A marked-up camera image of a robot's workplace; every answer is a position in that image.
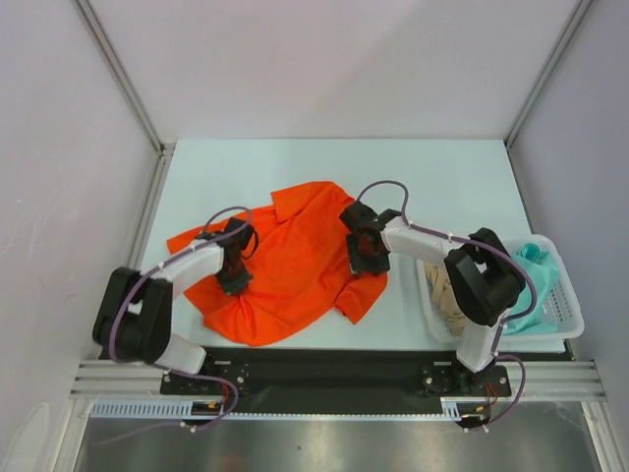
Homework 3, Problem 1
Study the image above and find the orange t-shirt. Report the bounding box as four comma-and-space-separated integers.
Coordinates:
185, 181, 387, 346

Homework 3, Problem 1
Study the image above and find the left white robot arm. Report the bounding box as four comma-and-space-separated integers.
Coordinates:
91, 217, 258, 393

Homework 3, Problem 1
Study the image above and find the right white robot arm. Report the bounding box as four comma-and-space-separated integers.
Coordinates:
340, 201, 535, 394

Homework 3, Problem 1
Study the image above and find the beige t-shirt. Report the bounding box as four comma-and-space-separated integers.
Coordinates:
425, 263, 466, 336

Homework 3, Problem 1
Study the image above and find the teal t-shirt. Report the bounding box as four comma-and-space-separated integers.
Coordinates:
503, 243, 559, 336

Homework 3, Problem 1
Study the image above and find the white plastic basket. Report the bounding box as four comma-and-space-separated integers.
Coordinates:
416, 234, 585, 351

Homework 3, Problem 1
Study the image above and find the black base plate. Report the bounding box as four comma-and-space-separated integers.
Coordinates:
160, 348, 512, 416

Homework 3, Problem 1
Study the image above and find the left aluminium frame post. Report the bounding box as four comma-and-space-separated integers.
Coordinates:
72, 0, 174, 156

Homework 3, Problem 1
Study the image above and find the aluminium frame post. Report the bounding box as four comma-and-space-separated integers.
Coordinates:
72, 0, 174, 156
503, 0, 597, 151

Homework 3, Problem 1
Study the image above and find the white slotted cable duct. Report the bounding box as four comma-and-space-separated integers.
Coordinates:
89, 399, 487, 422

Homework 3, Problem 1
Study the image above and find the right aluminium frame post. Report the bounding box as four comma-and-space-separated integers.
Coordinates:
503, 0, 597, 151

